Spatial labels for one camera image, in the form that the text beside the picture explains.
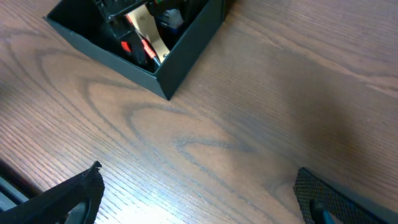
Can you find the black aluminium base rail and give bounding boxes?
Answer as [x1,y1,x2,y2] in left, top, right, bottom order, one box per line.
[0,176,29,213]

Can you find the orange scraper wooden handle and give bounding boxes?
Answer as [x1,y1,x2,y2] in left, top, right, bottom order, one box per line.
[125,4,170,63]

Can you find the blue screwdriver set case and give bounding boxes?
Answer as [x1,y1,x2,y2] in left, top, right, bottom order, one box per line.
[155,9,185,34]

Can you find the black open gift box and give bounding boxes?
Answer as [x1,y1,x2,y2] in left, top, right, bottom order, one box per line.
[44,0,225,100]

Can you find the small claw hammer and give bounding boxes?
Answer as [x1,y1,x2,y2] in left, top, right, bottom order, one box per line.
[125,12,161,67]

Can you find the red handled pliers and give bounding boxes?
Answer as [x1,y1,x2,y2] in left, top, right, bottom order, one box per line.
[121,41,131,54]

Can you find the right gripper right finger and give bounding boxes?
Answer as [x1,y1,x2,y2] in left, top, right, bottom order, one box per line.
[293,167,397,224]

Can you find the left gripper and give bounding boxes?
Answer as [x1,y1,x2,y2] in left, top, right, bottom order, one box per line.
[93,0,185,39]

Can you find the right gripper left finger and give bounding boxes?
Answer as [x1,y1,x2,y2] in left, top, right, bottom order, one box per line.
[1,161,104,224]

